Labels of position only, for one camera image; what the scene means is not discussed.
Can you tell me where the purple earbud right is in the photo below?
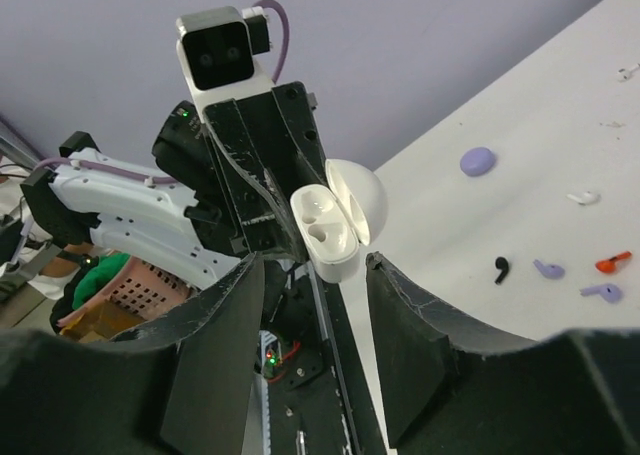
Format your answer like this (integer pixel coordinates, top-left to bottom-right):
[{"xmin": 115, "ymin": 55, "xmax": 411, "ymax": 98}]
[{"xmin": 580, "ymin": 283, "xmax": 624, "ymax": 304}]

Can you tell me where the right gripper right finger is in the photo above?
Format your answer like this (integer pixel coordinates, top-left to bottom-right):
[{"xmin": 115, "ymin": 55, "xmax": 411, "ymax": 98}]
[{"xmin": 366, "ymin": 252, "xmax": 535, "ymax": 448}]

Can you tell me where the purple earbud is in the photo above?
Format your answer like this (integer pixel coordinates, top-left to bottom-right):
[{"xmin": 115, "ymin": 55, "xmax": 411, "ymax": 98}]
[
  {"xmin": 533, "ymin": 259, "xmax": 565, "ymax": 280},
  {"xmin": 580, "ymin": 283, "xmax": 624, "ymax": 304}
]

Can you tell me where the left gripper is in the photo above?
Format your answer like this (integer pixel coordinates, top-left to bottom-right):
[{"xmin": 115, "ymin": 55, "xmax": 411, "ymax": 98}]
[{"xmin": 204, "ymin": 81, "xmax": 327, "ymax": 262}]

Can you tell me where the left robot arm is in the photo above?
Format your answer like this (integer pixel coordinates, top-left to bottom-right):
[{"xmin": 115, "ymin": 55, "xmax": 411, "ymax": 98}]
[{"xmin": 21, "ymin": 82, "xmax": 326, "ymax": 289}]

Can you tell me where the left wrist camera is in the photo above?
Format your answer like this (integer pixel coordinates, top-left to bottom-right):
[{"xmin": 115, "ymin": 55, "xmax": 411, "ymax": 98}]
[{"xmin": 176, "ymin": 6, "xmax": 274, "ymax": 111}]

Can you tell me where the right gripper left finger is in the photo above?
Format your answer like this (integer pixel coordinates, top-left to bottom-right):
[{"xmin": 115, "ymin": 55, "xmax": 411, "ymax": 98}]
[{"xmin": 109, "ymin": 255, "xmax": 265, "ymax": 454}]

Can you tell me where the purple earbud left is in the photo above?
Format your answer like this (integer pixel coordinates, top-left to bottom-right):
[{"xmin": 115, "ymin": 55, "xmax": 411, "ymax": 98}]
[{"xmin": 533, "ymin": 259, "xmax": 565, "ymax": 280}]

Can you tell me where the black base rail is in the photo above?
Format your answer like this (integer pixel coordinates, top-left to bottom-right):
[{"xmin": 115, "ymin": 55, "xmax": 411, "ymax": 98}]
[{"xmin": 254, "ymin": 261, "xmax": 386, "ymax": 454}]

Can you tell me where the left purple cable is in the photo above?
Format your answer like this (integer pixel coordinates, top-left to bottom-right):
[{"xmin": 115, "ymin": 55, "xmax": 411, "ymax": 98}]
[{"xmin": 249, "ymin": 0, "xmax": 291, "ymax": 84}]

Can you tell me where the black earbud left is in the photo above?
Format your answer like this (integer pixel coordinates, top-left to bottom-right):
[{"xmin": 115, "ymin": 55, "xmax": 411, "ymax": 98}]
[{"xmin": 494, "ymin": 256, "xmax": 511, "ymax": 285}]

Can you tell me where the pink plastic basket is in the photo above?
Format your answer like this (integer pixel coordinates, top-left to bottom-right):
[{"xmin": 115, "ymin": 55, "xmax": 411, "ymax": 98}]
[{"xmin": 51, "ymin": 253, "xmax": 191, "ymax": 332}]

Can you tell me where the red earbud upper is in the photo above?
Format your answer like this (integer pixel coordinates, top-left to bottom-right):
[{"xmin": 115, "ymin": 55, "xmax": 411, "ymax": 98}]
[{"xmin": 595, "ymin": 251, "xmax": 633, "ymax": 274}]

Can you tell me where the white earbud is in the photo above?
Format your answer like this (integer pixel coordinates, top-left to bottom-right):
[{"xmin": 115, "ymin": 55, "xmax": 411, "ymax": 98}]
[
  {"xmin": 566, "ymin": 191, "xmax": 601, "ymax": 206},
  {"xmin": 616, "ymin": 63, "xmax": 640, "ymax": 82}
]

